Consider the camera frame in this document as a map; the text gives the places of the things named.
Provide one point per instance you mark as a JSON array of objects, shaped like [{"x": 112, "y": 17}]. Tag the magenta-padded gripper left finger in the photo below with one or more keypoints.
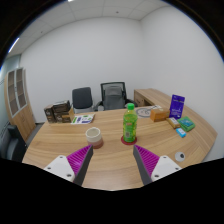
[{"x": 60, "y": 166}]

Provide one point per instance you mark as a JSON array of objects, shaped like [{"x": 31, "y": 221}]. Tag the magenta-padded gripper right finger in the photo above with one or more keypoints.
[{"x": 165, "y": 166}]

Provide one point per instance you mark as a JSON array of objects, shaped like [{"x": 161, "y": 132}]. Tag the green drink bottle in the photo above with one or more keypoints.
[{"x": 130, "y": 126}]

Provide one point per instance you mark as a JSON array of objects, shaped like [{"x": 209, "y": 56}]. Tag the small light blue box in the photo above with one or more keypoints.
[{"x": 181, "y": 132}]

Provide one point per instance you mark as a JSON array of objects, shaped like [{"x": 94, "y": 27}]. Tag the small tan box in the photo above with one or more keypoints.
[{"x": 173, "y": 122}]

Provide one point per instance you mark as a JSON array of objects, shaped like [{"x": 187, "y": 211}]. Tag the white and brown ribbed cup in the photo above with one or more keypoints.
[{"x": 94, "y": 137}]

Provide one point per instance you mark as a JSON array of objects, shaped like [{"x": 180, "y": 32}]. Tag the flat round red coaster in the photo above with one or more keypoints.
[{"x": 125, "y": 142}]

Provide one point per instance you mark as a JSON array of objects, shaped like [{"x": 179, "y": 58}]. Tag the green flat box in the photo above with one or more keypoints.
[{"x": 186, "y": 123}]

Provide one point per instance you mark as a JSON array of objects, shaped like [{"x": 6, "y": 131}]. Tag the small orange-brown box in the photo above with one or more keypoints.
[{"x": 159, "y": 115}]

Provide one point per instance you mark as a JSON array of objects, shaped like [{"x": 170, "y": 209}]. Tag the white leaflet with coloured print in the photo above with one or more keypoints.
[{"x": 82, "y": 118}]

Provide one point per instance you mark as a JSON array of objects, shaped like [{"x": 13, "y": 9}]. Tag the brown printed carton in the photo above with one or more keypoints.
[{"x": 49, "y": 114}]

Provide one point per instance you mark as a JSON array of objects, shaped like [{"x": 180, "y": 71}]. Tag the dark leather sofa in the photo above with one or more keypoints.
[{"x": 10, "y": 145}]

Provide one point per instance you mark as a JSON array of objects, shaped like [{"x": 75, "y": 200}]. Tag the white sheet with round print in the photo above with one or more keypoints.
[{"x": 143, "y": 112}]

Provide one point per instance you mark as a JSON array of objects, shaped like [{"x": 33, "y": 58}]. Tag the black flat box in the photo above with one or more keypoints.
[{"x": 61, "y": 106}]

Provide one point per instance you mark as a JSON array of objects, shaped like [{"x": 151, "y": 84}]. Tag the purple standing card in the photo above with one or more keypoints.
[{"x": 177, "y": 106}]

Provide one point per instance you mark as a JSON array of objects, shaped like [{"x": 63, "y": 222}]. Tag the wooden shelf cabinet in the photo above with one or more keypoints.
[{"x": 23, "y": 116}]

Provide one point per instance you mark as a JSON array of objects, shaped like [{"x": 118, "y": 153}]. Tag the black padded office chair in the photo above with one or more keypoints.
[{"x": 82, "y": 98}]

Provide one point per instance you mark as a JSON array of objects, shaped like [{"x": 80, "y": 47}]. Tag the black mesh office chair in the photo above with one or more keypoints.
[{"x": 113, "y": 96}]

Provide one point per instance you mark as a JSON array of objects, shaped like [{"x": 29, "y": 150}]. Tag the long ceiling light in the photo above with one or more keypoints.
[{"x": 13, "y": 45}]

